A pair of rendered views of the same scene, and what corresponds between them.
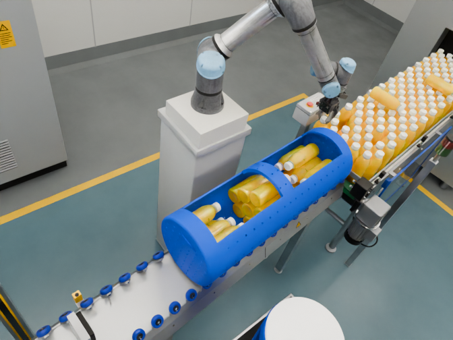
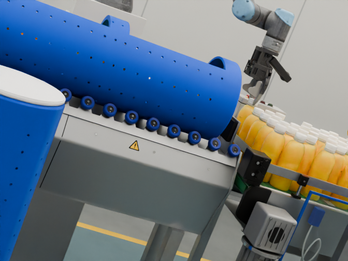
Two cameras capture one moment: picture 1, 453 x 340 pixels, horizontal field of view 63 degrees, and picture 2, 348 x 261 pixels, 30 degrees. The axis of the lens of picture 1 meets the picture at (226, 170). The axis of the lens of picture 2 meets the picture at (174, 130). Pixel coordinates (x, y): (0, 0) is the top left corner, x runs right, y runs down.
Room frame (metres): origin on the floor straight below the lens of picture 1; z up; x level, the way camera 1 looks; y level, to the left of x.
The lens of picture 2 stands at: (-0.56, -1.60, 1.38)
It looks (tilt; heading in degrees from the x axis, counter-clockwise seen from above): 11 degrees down; 34
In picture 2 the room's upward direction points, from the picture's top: 22 degrees clockwise
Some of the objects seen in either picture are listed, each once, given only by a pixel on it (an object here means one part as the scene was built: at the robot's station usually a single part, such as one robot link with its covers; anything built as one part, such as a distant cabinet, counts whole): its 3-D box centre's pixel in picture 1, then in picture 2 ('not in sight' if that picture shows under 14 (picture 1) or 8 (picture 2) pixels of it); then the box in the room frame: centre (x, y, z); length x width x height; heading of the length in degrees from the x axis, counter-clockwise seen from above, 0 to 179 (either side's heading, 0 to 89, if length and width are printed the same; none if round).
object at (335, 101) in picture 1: (330, 99); (261, 64); (1.58, -0.42, 1.25); 0.09 x 0.08 x 0.12; 142
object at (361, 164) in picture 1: (358, 167); (269, 154); (1.43, -0.66, 0.99); 0.07 x 0.07 x 0.19
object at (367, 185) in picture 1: (360, 189); (252, 167); (1.32, -0.68, 0.95); 0.10 x 0.07 x 0.10; 52
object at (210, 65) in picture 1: (209, 71); not in sight; (1.34, 0.16, 1.40); 0.13 x 0.12 x 0.14; 11
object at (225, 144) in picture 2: not in sight; (227, 133); (1.41, -0.49, 0.99); 0.10 x 0.02 x 0.12; 52
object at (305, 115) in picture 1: (312, 108); (256, 113); (1.75, -0.39, 1.05); 0.20 x 0.10 x 0.10; 142
